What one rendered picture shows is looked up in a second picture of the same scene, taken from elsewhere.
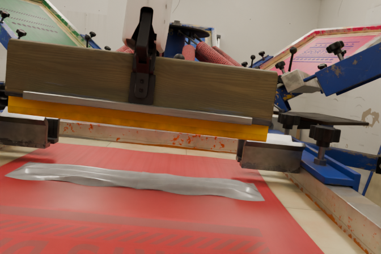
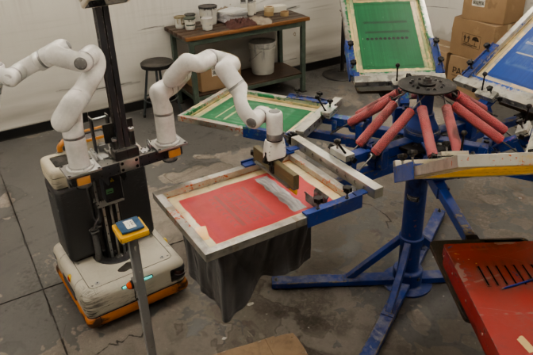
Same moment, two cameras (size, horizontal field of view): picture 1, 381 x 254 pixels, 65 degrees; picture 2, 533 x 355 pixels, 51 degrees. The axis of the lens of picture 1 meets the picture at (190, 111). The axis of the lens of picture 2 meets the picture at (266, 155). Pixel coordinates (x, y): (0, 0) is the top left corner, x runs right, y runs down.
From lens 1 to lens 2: 2.39 m
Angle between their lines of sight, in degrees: 62
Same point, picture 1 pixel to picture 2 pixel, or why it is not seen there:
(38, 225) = (244, 194)
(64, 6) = not seen: outside the picture
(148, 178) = (278, 192)
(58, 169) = (266, 181)
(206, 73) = (281, 170)
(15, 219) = (243, 192)
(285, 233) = (278, 217)
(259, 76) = (290, 175)
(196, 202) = (278, 204)
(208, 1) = not seen: outside the picture
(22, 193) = (251, 185)
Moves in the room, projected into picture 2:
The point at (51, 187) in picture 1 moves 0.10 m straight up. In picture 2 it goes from (258, 186) to (257, 169)
